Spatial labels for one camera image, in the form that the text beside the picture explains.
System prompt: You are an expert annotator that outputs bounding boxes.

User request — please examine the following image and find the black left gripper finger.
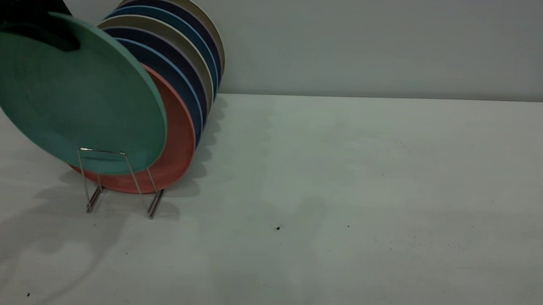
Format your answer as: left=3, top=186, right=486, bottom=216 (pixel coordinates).
left=0, top=19, right=83, bottom=54

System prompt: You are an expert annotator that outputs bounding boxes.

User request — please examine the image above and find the green round plate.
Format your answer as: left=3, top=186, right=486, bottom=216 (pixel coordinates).
left=0, top=10, right=174, bottom=179

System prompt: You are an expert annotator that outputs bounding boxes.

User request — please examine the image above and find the dark purple plate lavender rim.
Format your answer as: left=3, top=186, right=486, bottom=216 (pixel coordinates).
left=114, top=0, right=226, bottom=76
left=98, top=25, right=215, bottom=117

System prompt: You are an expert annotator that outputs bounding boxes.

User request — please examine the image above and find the teal blue round plate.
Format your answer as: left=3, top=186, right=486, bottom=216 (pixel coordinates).
left=102, top=4, right=224, bottom=97

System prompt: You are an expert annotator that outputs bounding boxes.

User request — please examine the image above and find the navy plate light-blue rim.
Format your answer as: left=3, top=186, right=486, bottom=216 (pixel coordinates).
left=110, top=38, right=209, bottom=148

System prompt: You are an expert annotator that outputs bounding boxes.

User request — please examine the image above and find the pink round plate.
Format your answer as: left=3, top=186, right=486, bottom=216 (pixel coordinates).
left=67, top=61, right=200, bottom=197

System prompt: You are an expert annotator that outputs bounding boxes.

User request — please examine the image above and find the metal wire plate rack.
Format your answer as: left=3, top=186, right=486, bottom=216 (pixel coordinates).
left=74, top=148, right=168, bottom=219

